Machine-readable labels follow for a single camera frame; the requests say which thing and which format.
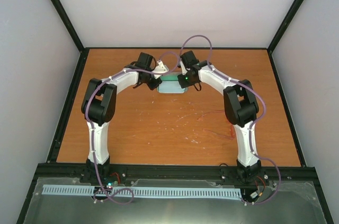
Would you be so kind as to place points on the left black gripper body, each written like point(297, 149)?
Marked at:
point(151, 85)

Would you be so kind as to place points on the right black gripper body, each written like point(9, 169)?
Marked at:
point(187, 82)

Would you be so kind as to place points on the grey glasses case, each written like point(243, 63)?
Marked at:
point(170, 77)

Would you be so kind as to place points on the light blue cleaning cloth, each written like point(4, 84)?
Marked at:
point(171, 87)

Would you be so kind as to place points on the red sunglasses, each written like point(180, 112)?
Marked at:
point(216, 123)

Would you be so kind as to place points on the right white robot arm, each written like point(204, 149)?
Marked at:
point(240, 108)

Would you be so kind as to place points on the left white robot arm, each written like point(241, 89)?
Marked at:
point(99, 105)

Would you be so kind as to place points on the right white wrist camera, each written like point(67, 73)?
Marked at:
point(183, 68)

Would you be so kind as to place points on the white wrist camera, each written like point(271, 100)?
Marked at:
point(160, 69)
point(183, 68)

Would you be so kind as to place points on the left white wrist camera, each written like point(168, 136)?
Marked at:
point(160, 69)

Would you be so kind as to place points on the black aluminium frame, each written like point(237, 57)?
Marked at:
point(170, 172)

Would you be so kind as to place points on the light blue slotted cable duct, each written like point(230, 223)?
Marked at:
point(145, 192)

